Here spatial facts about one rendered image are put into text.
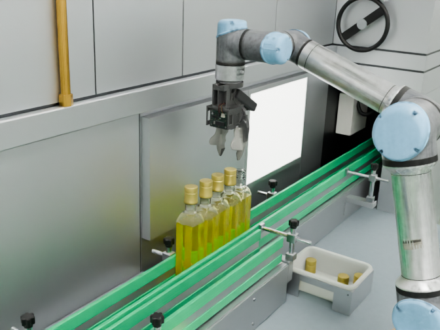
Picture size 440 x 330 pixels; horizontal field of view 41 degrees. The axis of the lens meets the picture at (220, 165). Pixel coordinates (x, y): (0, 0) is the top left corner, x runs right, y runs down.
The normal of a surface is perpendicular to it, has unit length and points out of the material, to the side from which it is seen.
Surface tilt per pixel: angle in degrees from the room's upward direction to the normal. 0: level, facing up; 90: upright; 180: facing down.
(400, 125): 80
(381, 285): 0
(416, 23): 90
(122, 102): 90
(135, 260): 90
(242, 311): 90
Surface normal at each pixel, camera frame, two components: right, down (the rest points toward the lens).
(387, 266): 0.04, -0.94
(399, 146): -0.58, 0.07
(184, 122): 0.83, 0.22
